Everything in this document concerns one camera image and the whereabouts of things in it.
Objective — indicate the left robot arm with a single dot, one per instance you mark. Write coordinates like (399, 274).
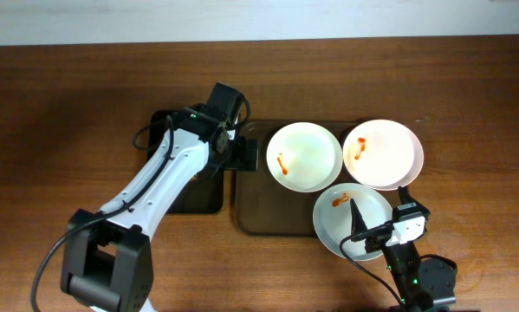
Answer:
(107, 259)

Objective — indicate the pale blue plate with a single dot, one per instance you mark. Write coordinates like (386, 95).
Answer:
(332, 217)

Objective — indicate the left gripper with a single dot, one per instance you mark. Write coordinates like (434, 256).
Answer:
(246, 154)

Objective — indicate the brown serving tray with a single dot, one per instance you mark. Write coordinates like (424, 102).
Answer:
(264, 207)

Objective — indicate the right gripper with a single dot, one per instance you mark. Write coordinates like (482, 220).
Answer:
(379, 234)

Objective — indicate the cream white plate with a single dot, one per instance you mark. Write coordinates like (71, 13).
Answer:
(304, 157)

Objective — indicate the pink white plate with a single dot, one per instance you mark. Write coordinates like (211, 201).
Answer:
(383, 154)

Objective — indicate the black plastic tray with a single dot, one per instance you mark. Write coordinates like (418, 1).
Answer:
(204, 194)

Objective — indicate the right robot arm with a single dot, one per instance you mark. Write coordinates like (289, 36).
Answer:
(422, 282)

